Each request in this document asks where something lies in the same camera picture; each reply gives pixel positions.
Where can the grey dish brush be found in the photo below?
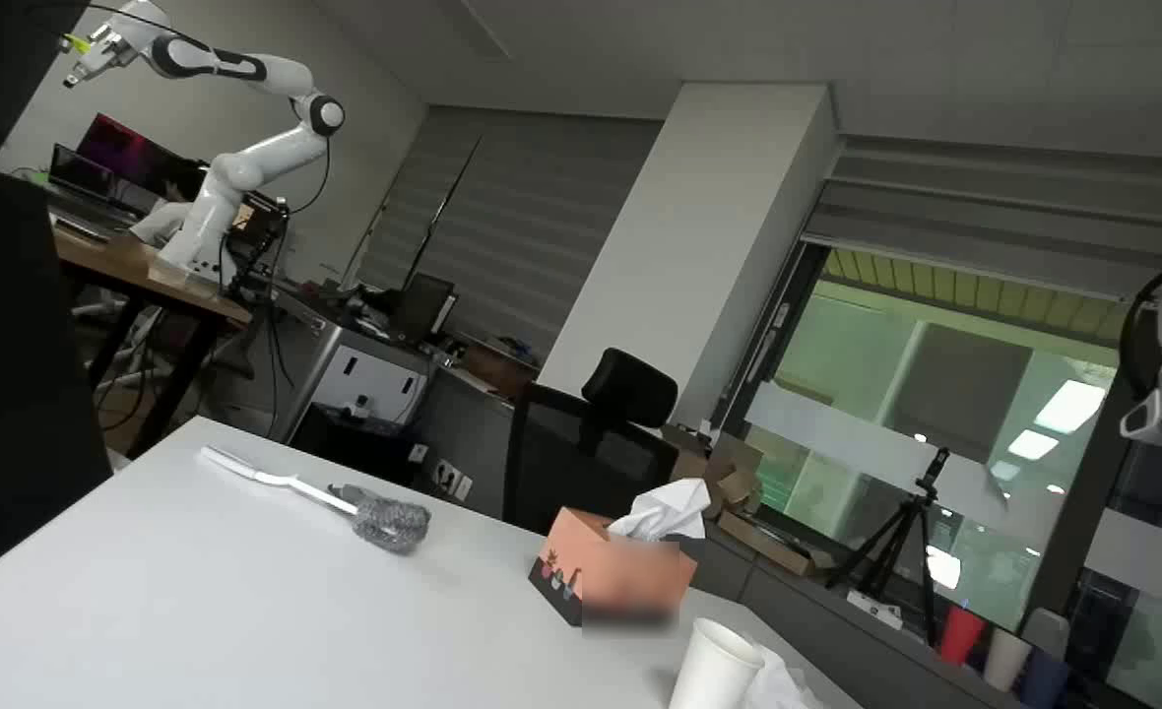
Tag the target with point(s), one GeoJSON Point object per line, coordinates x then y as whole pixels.
{"type": "Point", "coordinates": [371, 516]}

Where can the black office chair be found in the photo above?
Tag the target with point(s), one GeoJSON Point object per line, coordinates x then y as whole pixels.
{"type": "Point", "coordinates": [587, 449]}

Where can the red cup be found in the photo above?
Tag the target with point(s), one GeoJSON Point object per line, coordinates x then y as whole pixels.
{"type": "Point", "coordinates": [958, 635]}

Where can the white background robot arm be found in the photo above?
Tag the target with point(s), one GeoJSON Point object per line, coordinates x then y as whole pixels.
{"type": "Point", "coordinates": [195, 230]}

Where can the blue cup on ledge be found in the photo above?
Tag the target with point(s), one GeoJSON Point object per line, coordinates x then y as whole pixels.
{"type": "Point", "coordinates": [1041, 684]}

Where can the grey metal cabinet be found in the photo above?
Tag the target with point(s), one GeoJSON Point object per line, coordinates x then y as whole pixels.
{"type": "Point", "coordinates": [296, 364]}

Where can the white paper cup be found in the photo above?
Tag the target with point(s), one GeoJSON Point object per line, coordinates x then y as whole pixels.
{"type": "Point", "coordinates": [714, 672]}

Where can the laptop with pink screen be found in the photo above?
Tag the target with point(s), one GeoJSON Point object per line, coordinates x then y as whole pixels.
{"type": "Point", "coordinates": [124, 168]}

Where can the wooden background desk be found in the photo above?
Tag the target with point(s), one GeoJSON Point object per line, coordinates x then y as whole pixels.
{"type": "Point", "coordinates": [145, 281]}

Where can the white tissue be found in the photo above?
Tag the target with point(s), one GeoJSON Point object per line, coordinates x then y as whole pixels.
{"type": "Point", "coordinates": [668, 509]}

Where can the cardboard box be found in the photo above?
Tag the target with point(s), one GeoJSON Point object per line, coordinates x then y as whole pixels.
{"type": "Point", "coordinates": [727, 469]}

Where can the orange tissue box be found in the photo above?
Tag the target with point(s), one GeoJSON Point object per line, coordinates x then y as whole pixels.
{"type": "Point", "coordinates": [602, 582]}

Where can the black camera tripod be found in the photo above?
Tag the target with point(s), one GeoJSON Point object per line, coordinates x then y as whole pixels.
{"type": "Point", "coordinates": [871, 563]}

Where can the white cup on ledge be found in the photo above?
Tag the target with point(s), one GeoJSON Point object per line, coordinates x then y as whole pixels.
{"type": "Point", "coordinates": [1004, 660]}

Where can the clear plastic wrap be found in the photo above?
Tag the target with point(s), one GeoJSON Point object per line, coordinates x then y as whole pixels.
{"type": "Point", "coordinates": [789, 684]}

